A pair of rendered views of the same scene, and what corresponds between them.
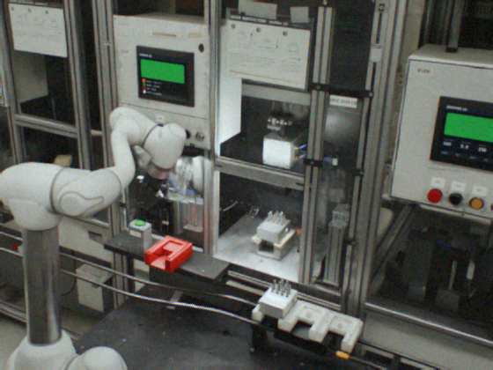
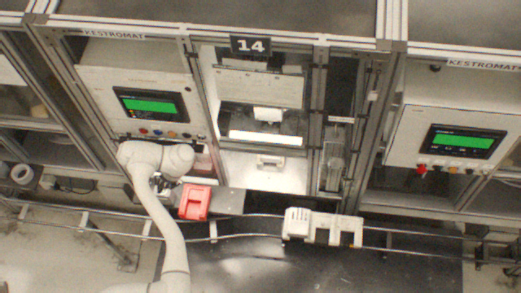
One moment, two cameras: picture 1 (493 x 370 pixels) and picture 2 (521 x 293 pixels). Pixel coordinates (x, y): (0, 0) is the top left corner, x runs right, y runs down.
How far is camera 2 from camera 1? 1.47 m
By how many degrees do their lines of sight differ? 40
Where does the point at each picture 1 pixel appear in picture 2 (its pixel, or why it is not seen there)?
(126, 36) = (96, 80)
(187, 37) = (170, 82)
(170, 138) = (184, 165)
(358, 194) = (356, 160)
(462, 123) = (448, 138)
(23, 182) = not seen: outside the picture
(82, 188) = not seen: outside the picture
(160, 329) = (207, 247)
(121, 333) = not seen: hidden behind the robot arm
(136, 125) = (150, 166)
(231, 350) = (267, 248)
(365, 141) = (362, 137)
